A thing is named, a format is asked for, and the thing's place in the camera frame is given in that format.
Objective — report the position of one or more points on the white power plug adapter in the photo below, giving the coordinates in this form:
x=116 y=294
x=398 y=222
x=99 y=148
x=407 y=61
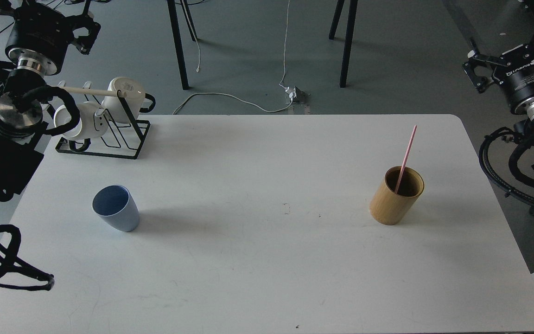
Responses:
x=296 y=95

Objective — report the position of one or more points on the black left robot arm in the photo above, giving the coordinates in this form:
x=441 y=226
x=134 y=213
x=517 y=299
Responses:
x=30 y=108

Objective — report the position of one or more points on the black wire mug rack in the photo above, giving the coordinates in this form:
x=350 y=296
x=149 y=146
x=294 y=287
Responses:
x=125 y=100

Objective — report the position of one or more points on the black table leg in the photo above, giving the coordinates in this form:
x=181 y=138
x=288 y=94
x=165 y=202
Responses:
x=176 y=36
x=349 y=34

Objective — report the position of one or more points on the blue plastic cup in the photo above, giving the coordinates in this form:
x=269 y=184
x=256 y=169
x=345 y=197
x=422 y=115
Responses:
x=116 y=206

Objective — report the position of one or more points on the white mug lower left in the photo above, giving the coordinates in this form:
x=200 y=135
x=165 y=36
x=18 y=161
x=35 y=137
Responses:
x=93 y=124

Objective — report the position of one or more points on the pink chopstick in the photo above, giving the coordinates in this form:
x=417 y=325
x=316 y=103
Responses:
x=405 y=159

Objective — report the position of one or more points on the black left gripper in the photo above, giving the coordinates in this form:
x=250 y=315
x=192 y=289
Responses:
x=41 y=35

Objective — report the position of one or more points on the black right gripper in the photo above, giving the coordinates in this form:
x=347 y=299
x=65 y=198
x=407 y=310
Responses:
x=512 y=72

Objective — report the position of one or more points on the black table leg left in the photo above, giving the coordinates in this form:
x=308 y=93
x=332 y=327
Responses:
x=176 y=36

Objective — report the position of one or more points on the black table leg right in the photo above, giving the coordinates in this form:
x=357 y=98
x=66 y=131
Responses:
x=349 y=34

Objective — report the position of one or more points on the bamboo cup holder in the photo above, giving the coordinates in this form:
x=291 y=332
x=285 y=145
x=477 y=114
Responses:
x=396 y=195

